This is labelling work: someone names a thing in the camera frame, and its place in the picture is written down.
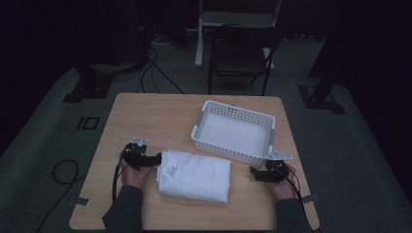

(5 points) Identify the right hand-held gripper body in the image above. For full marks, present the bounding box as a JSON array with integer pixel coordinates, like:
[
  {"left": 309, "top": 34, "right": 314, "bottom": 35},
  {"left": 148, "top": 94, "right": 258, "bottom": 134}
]
[{"left": 261, "top": 150, "right": 294, "bottom": 184}]

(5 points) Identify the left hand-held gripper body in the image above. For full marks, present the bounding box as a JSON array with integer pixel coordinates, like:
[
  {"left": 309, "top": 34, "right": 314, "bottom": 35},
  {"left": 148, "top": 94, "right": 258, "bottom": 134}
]
[{"left": 121, "top": 137, "right": 151, "bottom": 172}]

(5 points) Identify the white plastic basket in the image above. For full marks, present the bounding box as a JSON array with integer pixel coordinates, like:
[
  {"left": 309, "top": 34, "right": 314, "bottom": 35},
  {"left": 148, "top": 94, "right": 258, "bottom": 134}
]
[{"left": 190, "top": 99, "right": 277, "bottom": 169}]

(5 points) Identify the white cloth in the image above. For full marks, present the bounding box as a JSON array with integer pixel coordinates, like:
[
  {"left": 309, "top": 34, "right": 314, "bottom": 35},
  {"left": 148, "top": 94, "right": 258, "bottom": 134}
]
[{"left": 155, "top": 149, "right": 232, "bottom": 205}]

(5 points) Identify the person's left hand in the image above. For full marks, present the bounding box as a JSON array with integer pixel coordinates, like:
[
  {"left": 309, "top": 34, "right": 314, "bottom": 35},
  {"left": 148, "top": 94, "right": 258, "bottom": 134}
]
[{"left": 120, "top": 157, "right": 154, "bottom": 189}]

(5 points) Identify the person's right hand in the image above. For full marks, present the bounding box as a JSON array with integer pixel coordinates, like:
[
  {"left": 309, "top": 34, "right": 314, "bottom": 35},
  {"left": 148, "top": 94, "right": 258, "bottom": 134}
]
[{"left": 270, "top": 162, "right": 299, "bottom": 202}]

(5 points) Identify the black stand base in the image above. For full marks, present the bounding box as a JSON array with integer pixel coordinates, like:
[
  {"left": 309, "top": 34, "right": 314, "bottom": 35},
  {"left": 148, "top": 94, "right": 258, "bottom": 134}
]
[
  {"left": 62, "top": 63, "right": 115, "bottom": 104},
  {"left": 297, "top": 83, "right": 347, "bottom": 116}
]

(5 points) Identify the black folding chair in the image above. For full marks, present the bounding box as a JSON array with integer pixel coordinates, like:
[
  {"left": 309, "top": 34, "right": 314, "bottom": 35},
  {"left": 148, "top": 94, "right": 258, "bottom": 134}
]
[{"left": 207, "top": 23, "right": 286, "bottom": 97}]

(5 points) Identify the left hand-held gripper cable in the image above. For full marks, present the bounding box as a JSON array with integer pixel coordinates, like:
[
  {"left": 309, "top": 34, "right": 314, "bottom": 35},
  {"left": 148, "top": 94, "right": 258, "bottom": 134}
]
[{"left": 111, "top": 145, "right": 131, "bottom": 205}]

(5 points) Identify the hand-held gripper cable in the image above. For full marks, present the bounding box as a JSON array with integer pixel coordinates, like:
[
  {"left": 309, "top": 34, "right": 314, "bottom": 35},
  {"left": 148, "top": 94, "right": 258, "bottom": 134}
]
[
  {"left": 280, "top": 166, "right": 315, "bottom": 233},
  {"left": 111, "top": 145, "right": 131, "bottom": 205}
]

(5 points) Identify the right hand-held gripper cable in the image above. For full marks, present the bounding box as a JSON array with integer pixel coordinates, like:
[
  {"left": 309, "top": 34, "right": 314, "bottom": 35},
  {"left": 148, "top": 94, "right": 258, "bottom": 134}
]
[{"left": 280, "top": 166, "right": 315, "bottom": 233}]

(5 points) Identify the black floor cables bundle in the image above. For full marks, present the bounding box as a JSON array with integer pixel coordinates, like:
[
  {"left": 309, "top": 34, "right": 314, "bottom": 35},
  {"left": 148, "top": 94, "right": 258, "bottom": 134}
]
[{"left": 137, "top": 32, "right": 187, "bottom": 95}]

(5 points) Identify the black looped floor cable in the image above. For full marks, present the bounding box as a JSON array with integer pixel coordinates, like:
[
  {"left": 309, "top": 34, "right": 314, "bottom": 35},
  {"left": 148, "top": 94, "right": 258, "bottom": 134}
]
[{"left": 34, "top": 158, "right": 87, "bottom": 233}]

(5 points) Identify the white metal stand frame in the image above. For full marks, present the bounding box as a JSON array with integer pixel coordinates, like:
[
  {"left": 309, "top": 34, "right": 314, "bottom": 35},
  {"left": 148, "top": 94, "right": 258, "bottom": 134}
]
[{"left": 194, "top": 0, "right": 284, "bottom": 70}]

